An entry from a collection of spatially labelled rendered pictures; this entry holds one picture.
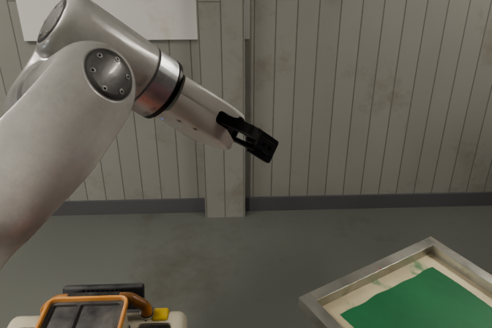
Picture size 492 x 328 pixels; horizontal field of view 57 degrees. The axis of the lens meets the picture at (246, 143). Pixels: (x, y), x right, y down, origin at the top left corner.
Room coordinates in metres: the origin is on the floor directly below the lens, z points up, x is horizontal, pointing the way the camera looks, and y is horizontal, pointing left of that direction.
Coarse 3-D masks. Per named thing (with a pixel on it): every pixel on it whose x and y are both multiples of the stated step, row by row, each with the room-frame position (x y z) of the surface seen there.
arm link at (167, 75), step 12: (168, 60) 0.48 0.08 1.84; (156, 72) 0.46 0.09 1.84; (168, 72) 0.47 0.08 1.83; (156, 84) 0.46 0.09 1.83; (168, 84) 0.46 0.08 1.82; (144, 96) 0.45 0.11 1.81; (156, 96) 0.46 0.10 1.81; (168, 96) 0.46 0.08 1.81; (132, 108) 0.46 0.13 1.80; (144, 108) 0.46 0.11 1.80; (156, 108) 0.46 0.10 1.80
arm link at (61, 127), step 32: (64, 64) 0.34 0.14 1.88; (96, 64) 0.35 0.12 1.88; (128, 64) 0.38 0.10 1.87; (32, 96) 0.31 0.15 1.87; (64, 96) 0.32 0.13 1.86; (96, 96) 0.33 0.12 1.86; (128, 96) 0.36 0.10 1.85; (0, 128) 0.28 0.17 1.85; (32, 128) 0.29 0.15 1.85; (64, 128) 0.30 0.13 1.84; (96, 128) 0.32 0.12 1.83; (0, 160) 0.27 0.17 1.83; (32, 160) 0.28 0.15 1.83; (64, 160) 0.29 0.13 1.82; (96, 160) 0.31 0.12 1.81; (0, 192) 0.26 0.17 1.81; (32, 192) 0.27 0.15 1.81; (64, 192) 0.29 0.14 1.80; (0, 224) 0.26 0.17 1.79; (32, 224) 0.27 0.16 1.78; (0, 256) 0.26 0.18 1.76
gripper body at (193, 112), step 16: (192, 80) 0.48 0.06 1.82; (176, 96) 0.46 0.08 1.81; (192, 96) 0.47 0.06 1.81; (208, 96) 0.48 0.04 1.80; (160, 112) 0.46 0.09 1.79; (176, 112) 0.46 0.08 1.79; (192, 112) 0.46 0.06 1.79; (208, 112) 0.47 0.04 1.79; (224, 112) 0.49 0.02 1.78; (240, 112) 0.51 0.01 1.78; (176, 128) 0.52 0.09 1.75; (192, 128) 0.47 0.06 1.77; (208, 128) 0.47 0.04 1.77; (224, 128) 0.48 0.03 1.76; (208, 144) 0.52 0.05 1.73; (224, 144) 0.48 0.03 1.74
